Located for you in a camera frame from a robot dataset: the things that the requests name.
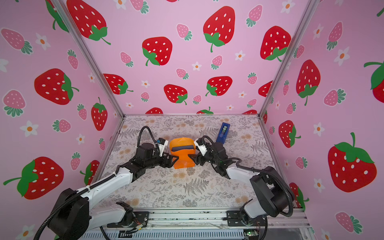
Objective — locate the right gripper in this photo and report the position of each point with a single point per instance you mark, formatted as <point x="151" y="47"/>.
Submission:
<point x="197" y="157"/>

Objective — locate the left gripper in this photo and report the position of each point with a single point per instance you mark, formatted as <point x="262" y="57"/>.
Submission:
<point x="169" y="163"/>

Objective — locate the navy blue gift box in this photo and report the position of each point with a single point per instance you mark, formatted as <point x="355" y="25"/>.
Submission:
<point x="186" y="147"/>

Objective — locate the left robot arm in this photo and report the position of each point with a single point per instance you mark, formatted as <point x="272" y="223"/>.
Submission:
<point x="74" y="212"/>

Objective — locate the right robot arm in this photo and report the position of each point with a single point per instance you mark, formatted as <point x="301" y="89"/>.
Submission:
<point x="273" y="196"/>

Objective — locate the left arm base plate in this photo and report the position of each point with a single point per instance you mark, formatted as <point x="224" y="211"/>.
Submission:
<point x="132" y="220"/>

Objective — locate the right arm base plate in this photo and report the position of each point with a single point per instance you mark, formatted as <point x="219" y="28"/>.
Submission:
<point x="241" y="219"/>

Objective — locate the aluminium front rail frame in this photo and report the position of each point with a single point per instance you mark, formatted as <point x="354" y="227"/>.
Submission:
<point x="205" y="224"/>

